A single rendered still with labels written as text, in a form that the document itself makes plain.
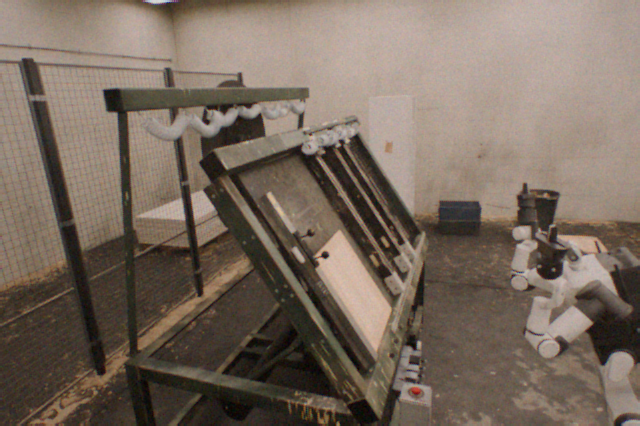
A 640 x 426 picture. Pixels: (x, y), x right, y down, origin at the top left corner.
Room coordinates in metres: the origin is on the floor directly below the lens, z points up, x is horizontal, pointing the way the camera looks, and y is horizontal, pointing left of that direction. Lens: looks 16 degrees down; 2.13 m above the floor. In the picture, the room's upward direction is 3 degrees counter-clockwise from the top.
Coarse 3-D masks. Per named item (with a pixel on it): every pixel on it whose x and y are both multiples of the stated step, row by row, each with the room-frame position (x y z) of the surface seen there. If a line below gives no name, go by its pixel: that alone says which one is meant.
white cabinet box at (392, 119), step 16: (384, 96) 6.08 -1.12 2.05; (400, 96) 5.70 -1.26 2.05; (416, 96) 6.21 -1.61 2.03; (384, 112) 5.78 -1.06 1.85; (400, 112) 5.70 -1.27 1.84; (384, 128) 5.78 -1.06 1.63; (400, 128) 5.70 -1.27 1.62; (384, 144) 5.78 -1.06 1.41; (400, 144) 5.70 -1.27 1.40; (384, 160) 5.78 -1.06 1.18; (400, 160) 5.70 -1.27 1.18; (400, 176) 5.70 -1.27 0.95; (400, 192) 5.69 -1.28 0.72
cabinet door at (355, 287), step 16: (336, 240) 2.14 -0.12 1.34; (336, 256) 2.03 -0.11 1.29; (352, 256) 2.17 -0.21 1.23; (336, 272) 1.93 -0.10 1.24; (352, 272) 2.06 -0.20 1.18; (336, 288) 1.83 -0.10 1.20; (352, 288) 1.95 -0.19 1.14; (368, 288) 2.09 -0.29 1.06; (352, 304) 1.85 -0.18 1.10; (368, 304) 1.97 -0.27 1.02; (384, 304) 2.11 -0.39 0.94; (368, 320) 1.87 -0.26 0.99; (384, 320) 1.99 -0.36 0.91; (368, 336) 1.77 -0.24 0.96
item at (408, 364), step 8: (408, 344) 2.01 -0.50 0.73; (416, 344) 2.00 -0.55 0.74; (400, 352) 1.89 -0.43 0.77; (408, 352) 1.93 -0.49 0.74; (416, 352) 1.89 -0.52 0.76; (400, 360) 1.87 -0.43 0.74; (408, 360) 1.86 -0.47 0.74; (416, 360) 1.83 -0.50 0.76; (424, 360) 1.87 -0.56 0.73; (400, 368) 1.80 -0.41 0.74; (408, 368) 1.77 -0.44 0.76; (416, 368) 1.76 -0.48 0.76; (424, 368) 1.81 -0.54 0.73; (392, 376) 1.66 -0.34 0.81; (400, 376) 1.74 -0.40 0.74; (408, 376) 1.71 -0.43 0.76; (416, 376) 1.70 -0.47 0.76; (424, 376) 1.75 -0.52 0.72; (392, 384) 1.65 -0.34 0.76; (400, 384) 1.68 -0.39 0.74; (392, 392) 1.65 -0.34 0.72; (400, 392) 1.64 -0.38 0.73; (392, 400) 1.66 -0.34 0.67; (392, 408) 1.66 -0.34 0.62; (392, 416) 1.64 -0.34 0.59
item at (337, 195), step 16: (304, 128) 2.52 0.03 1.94; (320, 160) 2.52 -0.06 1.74; (320, 176) 2.49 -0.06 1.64; (336, 192) 2.45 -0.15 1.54; (352, 208) 2.46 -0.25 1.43; (352, 224) 2.41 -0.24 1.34; (368, 240) 2.38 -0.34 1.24; (384, 256) 2.39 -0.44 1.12; (384, 272) 2.34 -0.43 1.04; (400, 288) 2.30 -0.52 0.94
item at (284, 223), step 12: (264, 204) 1.84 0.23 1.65; (276, 204) 1.85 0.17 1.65; (276, 216) 1.82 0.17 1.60; (288, 228) 1.80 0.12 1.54; (288, 240) 1.80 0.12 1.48; (300, 252) 1.78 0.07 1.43; (312, 276) 1.76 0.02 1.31; (324, 276) 1.77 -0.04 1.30; (336, 300) 1.72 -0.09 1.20; (336, 312) 1.72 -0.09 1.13; (348, 312) 1.73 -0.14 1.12; (348, 324) 1.70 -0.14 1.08; (360, 336) 1.68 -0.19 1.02; (360, 348) 1.68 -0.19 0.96; (372, 348) 1.70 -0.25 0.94; (372, 360) 1.66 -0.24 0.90
